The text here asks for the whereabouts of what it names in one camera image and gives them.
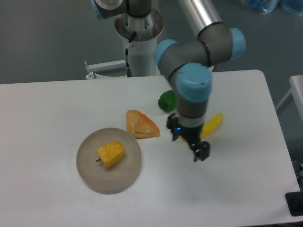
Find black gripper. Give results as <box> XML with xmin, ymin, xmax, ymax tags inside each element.
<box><xmin>166</xmin><ymin>113</ymin><xmax>211</xmax><ymax>162</ymax></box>

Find yellow bell pepper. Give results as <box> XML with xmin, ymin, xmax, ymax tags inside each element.
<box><xmin>96</xmin><ymin>141</ymin><xmax>125</xmax><ymax>168</ymax></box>

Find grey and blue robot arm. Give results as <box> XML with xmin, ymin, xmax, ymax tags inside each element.
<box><xmin>91</xmin><ymin>0</ymin><xmax>246</xmax><ymax>161</ymax></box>

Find green bell pepper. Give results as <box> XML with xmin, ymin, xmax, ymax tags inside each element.
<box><xmin>157</xmin><ymin>90</ymin><xmax>176</xmax><ymax>113</ymax></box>

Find beige round plate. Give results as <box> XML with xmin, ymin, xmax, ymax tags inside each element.
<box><xmin>76</xmin><ymin>128</ymin><xmax>142</xmax><ymax>194</ymax></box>

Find yellow banana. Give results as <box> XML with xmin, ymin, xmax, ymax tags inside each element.
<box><xmin>178</xmin><ymin>112</ymin><xmax>224</xmax><ymax>143</ymax></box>

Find orange pastry turnover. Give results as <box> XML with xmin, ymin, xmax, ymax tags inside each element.
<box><xmin>126</xmin><ymin>110</ymin><xmax>160</xmax><ymax>139</ymax></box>

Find white side table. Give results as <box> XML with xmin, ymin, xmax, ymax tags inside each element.
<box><xmin>275</xmin><ymin>75</ymin><xmax>303</xmax><ymax>119</ymax></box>

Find black device at edge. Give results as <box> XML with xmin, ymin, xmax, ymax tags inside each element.
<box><xmin>285</xmin><ymin>191</ymin><xmax>303</xmax><ymax>217</ymax></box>

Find blue plastic bag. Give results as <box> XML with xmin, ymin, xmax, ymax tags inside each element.
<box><xmin>239</xmin><ymin>0</ymin><xmax>303</xmax><ymax>16</ymax></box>

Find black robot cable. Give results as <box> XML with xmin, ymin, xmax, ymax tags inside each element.
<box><xmin>125</xmin><ymin>31</ymin><xmax>137</xmax><ymax>78</ymax></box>

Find white frame bracket left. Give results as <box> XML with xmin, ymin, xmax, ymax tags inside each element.
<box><xmin>84</xmin><ymin>60</ymin><xmax>126</xmax><ymax>79</ymax></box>

